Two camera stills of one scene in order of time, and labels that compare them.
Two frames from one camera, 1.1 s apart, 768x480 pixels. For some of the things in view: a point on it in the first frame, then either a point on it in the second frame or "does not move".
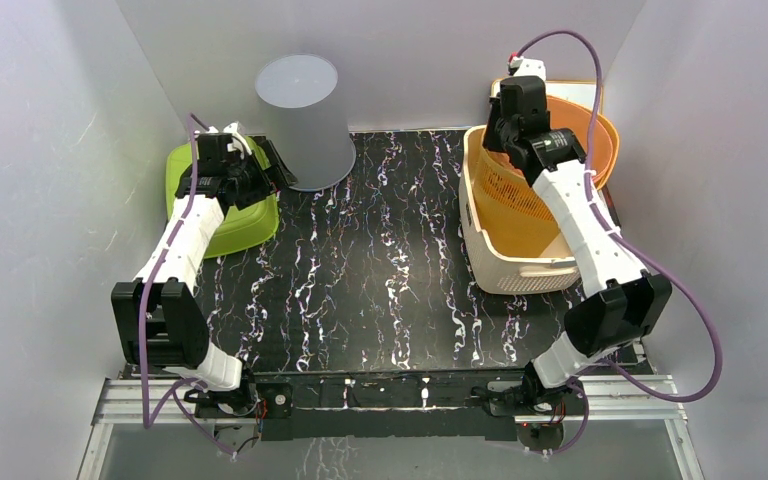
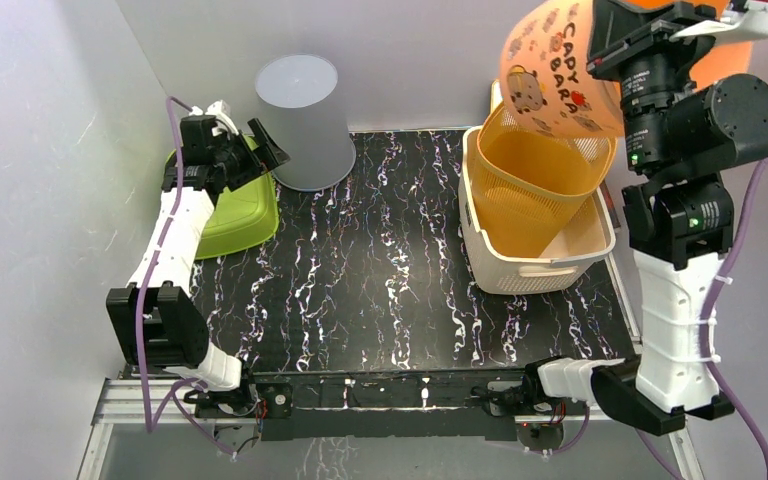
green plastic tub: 240,230 does not move
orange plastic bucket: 569,115 → 545,73
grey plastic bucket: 300,97 does not move
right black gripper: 490,141 → 619,32
